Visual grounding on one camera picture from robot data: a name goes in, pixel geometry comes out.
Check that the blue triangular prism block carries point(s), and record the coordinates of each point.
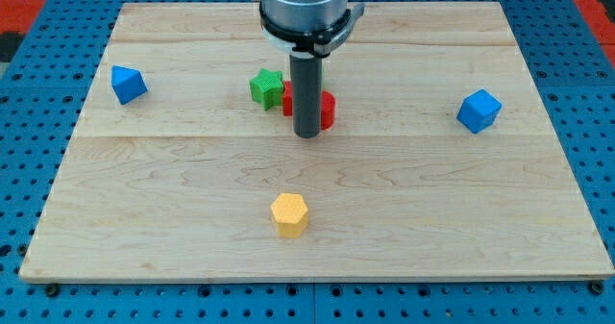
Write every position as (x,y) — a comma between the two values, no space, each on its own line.
(127,83)

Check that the blue cube block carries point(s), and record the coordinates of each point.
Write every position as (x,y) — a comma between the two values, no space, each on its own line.
(478,111)

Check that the green star block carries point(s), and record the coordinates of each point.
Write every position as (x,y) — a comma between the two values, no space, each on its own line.
(267,88)

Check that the wooden board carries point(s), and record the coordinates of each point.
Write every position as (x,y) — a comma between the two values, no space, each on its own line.
(176,186)

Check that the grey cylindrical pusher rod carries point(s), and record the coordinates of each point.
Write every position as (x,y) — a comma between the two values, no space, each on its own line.
(306,82)

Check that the yellow hexagon block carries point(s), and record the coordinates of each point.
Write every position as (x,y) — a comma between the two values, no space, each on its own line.
(289,213)

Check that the red block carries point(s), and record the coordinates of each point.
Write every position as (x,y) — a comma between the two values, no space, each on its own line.
(328,104)

